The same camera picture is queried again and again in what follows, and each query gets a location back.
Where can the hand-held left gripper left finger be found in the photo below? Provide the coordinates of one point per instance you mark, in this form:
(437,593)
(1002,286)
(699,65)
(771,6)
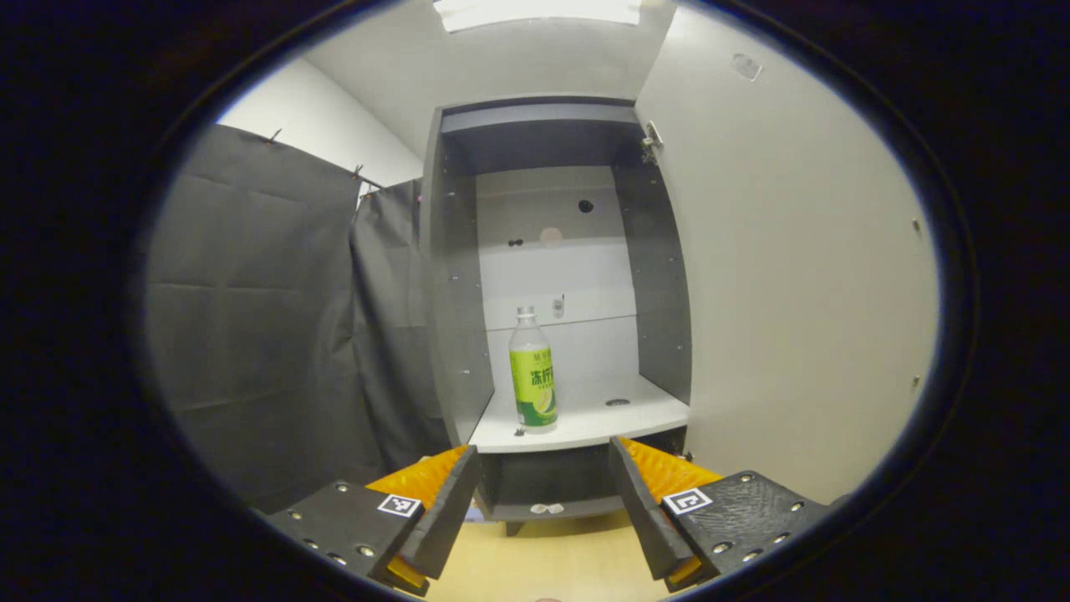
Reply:
(451,502)

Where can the beige cabinet door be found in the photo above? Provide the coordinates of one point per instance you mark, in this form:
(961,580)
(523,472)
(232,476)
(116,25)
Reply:
(794,293)

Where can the metal door hinge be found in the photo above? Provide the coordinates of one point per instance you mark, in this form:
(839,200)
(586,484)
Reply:
(651,142)

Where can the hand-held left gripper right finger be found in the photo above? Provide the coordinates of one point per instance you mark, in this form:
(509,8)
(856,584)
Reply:
(639,510)

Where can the ceiling light panel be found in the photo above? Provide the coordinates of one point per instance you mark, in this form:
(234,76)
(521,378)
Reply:
(539,12)

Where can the green label plastic bottle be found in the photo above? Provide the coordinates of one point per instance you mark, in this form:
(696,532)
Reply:
(533,385)

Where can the black backdrop cloth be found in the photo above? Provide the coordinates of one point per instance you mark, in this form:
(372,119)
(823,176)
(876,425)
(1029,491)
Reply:
(267,318)

